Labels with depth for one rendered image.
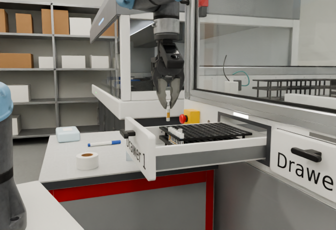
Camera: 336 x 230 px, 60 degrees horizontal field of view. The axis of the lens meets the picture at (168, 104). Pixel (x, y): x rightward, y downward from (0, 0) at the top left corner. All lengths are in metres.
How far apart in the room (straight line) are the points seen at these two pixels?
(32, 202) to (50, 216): 0.07
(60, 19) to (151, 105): 3.09
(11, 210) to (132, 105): 1.18
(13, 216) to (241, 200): 0.69
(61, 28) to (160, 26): 3.73
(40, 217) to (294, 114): 0.58
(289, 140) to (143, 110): 1.04
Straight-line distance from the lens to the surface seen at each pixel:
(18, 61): 4.58
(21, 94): 4.53
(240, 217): 1.03
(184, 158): 0.73
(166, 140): 0.87
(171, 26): 0.84
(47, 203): 0.62
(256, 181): 0.91
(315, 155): 0.65
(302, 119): 0.74
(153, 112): 1.66
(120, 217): 1.02
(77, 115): 4.99
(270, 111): 0.83
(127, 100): 1.61
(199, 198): 1.08
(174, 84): 0.84
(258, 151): 0.84
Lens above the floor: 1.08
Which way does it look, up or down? 7 degrees down
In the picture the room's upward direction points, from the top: straight up
